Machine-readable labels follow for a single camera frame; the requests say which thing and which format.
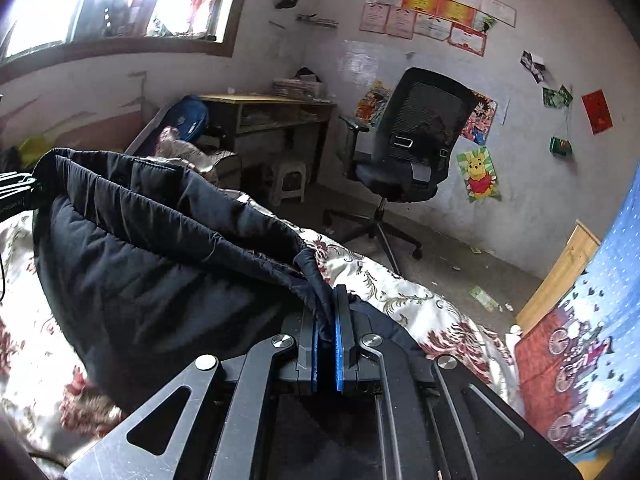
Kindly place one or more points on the white plastic stool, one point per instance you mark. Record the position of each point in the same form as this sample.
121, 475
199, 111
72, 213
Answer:
289, 177

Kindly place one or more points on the colourful cartoon poster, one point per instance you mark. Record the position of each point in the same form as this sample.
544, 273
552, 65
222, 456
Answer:
372, 102

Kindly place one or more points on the dark navy puffer jacket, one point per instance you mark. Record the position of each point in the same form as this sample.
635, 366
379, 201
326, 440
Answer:
150, 260

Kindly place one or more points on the green hanging box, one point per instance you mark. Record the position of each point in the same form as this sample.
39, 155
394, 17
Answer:
561, 146

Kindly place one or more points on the yellow-green cloth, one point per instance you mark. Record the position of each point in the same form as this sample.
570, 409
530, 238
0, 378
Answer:
32, 150

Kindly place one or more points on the yellow bear poster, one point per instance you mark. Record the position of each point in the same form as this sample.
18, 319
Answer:
479, 175

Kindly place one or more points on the wooden desk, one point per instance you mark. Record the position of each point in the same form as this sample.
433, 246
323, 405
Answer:
260, 101

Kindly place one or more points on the black wall clip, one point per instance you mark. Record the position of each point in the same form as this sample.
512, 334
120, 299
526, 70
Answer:
287, 0

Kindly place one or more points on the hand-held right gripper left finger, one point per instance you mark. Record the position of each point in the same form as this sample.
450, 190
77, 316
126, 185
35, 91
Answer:
316, 360

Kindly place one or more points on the black and white photo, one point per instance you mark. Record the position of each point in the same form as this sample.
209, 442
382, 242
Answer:
534, 66

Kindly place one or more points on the floral pillow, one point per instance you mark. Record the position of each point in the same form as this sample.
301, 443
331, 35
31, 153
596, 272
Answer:
200, 157

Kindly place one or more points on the cartoon figure poster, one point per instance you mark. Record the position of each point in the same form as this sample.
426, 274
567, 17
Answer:
482, 120

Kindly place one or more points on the black cloth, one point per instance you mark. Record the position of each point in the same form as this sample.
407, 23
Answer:
10, 160

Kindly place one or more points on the red paper square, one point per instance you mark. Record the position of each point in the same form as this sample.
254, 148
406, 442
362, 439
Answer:
597, 111

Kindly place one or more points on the group of wall certificates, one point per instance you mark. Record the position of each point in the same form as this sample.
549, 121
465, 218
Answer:
435, 10

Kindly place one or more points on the green photo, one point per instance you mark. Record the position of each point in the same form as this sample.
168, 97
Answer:
557, 96

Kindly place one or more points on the small wall shelf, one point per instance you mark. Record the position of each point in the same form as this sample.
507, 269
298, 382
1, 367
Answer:
316, 20

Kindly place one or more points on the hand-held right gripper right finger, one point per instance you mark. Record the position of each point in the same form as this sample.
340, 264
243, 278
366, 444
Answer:
341, 350

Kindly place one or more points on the stack of books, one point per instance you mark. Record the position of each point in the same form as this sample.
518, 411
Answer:
300, 85

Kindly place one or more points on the blue backpack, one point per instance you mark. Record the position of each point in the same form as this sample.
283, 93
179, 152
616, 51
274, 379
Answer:
190, 117

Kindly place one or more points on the barred window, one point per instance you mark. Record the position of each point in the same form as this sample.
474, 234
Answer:
125, 5

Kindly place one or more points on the green paper scrap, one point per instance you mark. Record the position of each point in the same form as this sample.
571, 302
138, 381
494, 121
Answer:
484, 297

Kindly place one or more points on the blue printed curtain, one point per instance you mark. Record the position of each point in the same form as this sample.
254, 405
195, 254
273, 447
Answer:
600, 285

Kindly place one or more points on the light wooden board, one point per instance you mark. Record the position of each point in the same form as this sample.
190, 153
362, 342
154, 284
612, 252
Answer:
555, 280

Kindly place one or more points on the black mesh office chair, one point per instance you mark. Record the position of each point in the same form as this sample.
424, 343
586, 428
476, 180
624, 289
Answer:
425, 110

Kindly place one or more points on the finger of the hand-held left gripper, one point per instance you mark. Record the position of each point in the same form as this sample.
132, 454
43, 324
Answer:
20, 182

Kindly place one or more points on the floral satin bedspread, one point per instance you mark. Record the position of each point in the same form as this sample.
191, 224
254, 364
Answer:
410, 305

